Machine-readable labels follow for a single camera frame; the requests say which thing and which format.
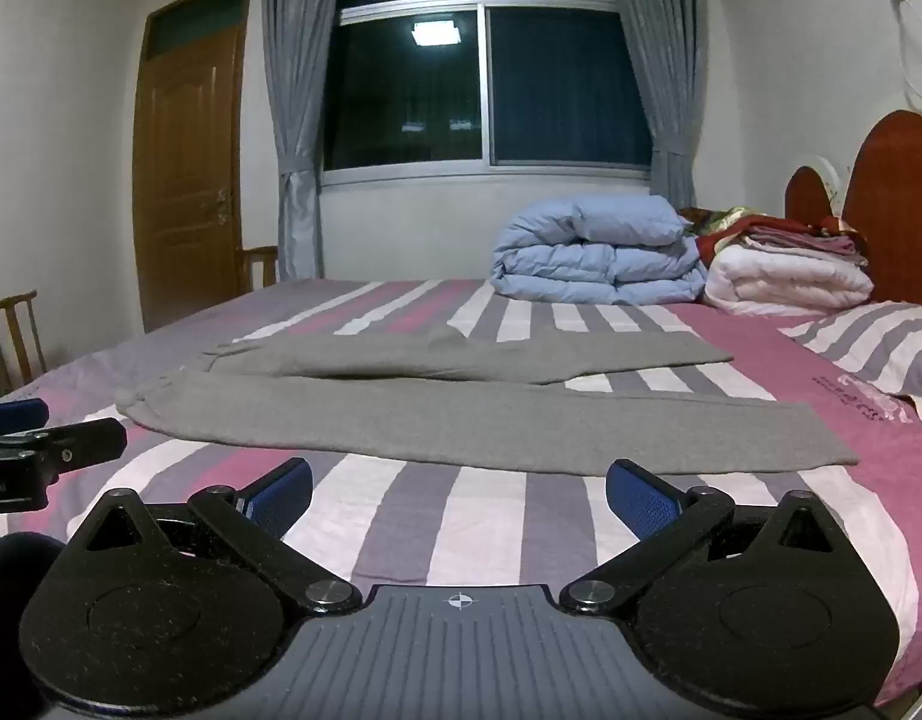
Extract folded red patterned blankets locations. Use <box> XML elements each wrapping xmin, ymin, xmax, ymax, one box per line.
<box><xmin>678</xmin><ymin>205</ymin><xmax>870</xmax><ymax>265</ymax></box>

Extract red wooden headboard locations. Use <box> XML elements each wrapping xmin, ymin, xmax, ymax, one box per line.
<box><xmin>785</xmin><ymin>110</ymin><xmax>922</xmax><ymax>308</ymax></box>

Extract wooden chair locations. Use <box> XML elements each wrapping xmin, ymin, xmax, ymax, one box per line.
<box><xmin>0</xmin><ymin>289</ymin><xmax>48</xmax><ymax>400</ymax></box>
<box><xmin>239</xmin><ymin>244</ymin><xmax>280</xmax><ymax>290</ymax></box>

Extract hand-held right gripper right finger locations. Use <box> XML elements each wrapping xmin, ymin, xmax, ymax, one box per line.
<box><xmin>560</xmin><ymin>457</ymin><xmax>846</xmax><ymax>613</ymax></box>

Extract brown wooden door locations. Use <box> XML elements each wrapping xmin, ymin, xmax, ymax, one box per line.
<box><xmin>133</xmin><ymin>0</ymin><xmax>256</xmax><ymax>332</ymax></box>

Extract striped bed sheet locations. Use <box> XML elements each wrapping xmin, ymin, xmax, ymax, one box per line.
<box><xmin>0</xmin><ymin>277</ymin><xmax>922</xmax><ymax>707</ymax></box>

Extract aluminium sliding window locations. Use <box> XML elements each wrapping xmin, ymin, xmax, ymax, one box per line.
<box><xmin>322</xmin><ymin>0</ymin><xmax>654</xmax><ymax>186</ymax></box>

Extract striped pillow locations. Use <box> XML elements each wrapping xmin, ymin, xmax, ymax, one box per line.
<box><xmin>777</xmin><ymin>300</ymin><xmax>922</xmax><ymax>430</ymax></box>

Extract grey curtain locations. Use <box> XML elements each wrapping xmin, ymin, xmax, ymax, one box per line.
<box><xmin>260</xmin><ymin>0</ymin><xmax>347</xmax><ymax>283</ymax></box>
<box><xmin>599</xmin><ymin>0</ymin><xmax>711</xmax><ymax>212</ymax></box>

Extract white wall cable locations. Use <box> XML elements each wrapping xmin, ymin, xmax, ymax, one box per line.
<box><xmin>884</xmin><ymin>0</ymin><xmax>922</xmax><ymax>115</ymax></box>

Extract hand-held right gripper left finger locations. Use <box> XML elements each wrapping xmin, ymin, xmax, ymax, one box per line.
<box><xmin>77</xmin><ymin>457</ymin><xmax>363</xmax><ymax>613</ymax></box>

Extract grey pants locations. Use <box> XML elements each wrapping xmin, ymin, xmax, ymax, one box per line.
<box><xmin>114</xmin><ymin>330</ymin><xmax>861</xmax><ymax>478</ymax></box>

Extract folded white quilt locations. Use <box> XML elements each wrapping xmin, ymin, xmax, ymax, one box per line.
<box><xmin>696</xmin><ymin>238</ymin><xmax>876</xmax><ymax>317</ymax></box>

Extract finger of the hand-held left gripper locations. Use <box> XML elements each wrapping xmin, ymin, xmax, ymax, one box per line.
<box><xmin>0</xmin><ymin>417</ymin><xmax>128</xmax><ymax>478</ymax></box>
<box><xmin>0</xmin><ymin>397</ymin><xmax>51</xmax><ymax>436</ymax></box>

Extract folded light blue duvet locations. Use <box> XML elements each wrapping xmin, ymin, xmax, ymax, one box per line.
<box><xmin>489</xmin><ymin>195</ymin><xmax>708</xmax><ymax>307</ymax></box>

